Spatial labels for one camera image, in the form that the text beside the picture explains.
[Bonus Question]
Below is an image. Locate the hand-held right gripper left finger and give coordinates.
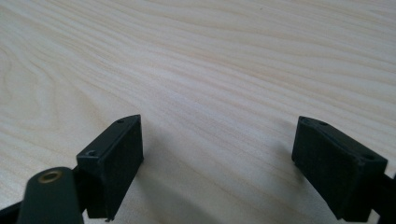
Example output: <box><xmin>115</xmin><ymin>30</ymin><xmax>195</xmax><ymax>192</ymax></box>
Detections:
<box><xmin>76</xmin><ymin>114</ymin><xmax>145</xmax><ymax>220</ymax></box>

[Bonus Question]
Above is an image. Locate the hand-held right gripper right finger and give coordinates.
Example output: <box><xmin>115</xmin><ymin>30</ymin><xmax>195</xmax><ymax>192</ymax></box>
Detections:
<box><xmin>290</xmin><ymin>115</ymin><xmax>389</xmax><ymax>223</ymax></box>

